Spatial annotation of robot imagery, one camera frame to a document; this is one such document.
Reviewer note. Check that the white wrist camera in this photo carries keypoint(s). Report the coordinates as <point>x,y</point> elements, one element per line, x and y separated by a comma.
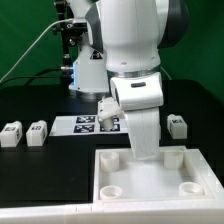
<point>137,93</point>

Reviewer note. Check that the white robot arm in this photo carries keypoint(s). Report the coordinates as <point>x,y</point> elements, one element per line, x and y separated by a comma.
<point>118,60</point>

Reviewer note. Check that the white square table top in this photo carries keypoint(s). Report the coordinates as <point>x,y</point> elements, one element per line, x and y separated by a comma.
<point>177,173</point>

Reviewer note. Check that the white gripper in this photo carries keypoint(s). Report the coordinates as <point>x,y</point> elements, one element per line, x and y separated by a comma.
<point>143,131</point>

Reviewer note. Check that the white sheet with markers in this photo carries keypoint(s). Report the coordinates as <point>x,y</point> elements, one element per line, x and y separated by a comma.
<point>84,125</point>

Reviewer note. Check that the white obstacle fence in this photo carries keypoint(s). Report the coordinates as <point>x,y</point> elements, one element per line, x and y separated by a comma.
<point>153,212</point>

